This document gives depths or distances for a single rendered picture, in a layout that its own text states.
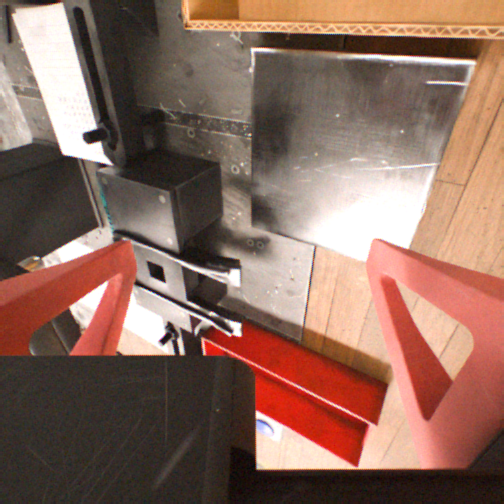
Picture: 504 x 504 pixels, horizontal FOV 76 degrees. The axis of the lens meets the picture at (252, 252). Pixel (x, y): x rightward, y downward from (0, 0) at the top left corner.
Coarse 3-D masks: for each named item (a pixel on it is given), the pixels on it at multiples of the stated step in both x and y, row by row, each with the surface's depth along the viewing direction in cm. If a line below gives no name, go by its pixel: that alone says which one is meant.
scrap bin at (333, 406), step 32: (224, 352) 55; (256, 352) 44; (288, 352) 44; (256, 384) 53; (288, 384) 52; (320, 384) 41; (352, 384) 41; (384, 384) 41; (288, 416) 49; (320, 416) 49; (352, 416) 47; (352, 448) 45
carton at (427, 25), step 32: (192, 0) 22; (224, 0) 25; (256, 0) 25; (288, 0) 24; (320, 0) 23; (352, 0) 22; (384, 0) 22; (416, 0) 21; (448, 0) 20; (480, 0) 19; (320, 32) 19; (352, 32) 18; (384, 32) 17; (416, 32) 17; (448, 32) 16; (480, 32) 15
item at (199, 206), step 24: (120, 168) 35; (144, 168) 35; (168, 168) 35; (192, 168) 35; (216, 168) 36; (192, 192) 33; (216, 192) 37; (192, 216) 35; (216, 216) 39; (192, 240) 36; (192, 288) 39; (216, 288) 44
